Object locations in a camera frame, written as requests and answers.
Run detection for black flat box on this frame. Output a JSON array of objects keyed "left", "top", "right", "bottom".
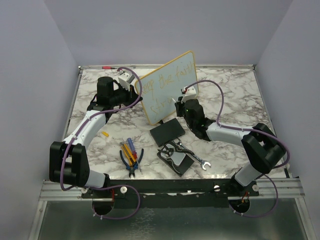
[{"left": 149, "top": 118, "right": 186, "bottom": 147}]

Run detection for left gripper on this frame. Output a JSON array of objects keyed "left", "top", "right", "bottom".
[{"left": 110, "top": 82, "right": 143, "bottom": 109}]

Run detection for blue handled pliers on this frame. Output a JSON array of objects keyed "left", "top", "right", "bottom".
[{"left": 119, "top": 148, "right": 144, "bottom": 178}]

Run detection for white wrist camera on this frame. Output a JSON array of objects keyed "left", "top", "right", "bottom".
[
  {"left": 118, "top": 71, "right": 135, "bottom": 91},
  {"left": 180, "top": 86, "right": 197, "bottom": 103}
]

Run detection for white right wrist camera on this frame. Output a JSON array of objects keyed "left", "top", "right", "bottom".
[{"left": 180, "top": 86, "right": 197, "bottom": 103}]

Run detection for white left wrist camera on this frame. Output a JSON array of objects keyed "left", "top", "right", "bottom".
[{"left": 118, "top": 71, "right": 135, "bottom": 91}]

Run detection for blue red screwdriver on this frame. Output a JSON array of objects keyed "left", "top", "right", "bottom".
[{"left": 127, "top": 138, "right": 142, "bottom": 173}]

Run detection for silver combination wrench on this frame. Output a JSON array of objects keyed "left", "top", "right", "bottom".
[{"left": 174, "top": 138, "right": 212, "bottom": 171}]

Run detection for yellow marker cap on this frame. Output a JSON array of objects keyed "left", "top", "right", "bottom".
[{"left": 101, "top": 131, "right": 109, "bottom": 137}]

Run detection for red black marker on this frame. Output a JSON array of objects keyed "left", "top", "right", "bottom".
[{"left": 101, "top": 66, "right": 117, "bottom": 70}]

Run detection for black front mounting rail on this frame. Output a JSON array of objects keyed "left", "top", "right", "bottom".
[{"left": 81, "top": 178, "right": 259, "bottom": 209}]

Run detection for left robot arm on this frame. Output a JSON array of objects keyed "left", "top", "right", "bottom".
[{"left": 49, "top": 72, "right": 143, "bottom": 198}]

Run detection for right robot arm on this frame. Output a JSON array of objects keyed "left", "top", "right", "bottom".
[{"left": 174, "top": 97, "right": 287, "bottom": 196}]

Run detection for black grey wire stripper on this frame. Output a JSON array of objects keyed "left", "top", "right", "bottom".
[{"left": 158, "top": 143, "right": 189, "bottom": 167}]

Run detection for yellow utility knife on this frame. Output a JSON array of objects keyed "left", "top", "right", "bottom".
[{"left": 120, "top": 142, "right": 135, "bottom": 167}]

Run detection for yellow framed whiteboard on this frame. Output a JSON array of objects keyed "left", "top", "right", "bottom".
[{"left": 134, "top": 51, "right": 198, "bottom": 125}]

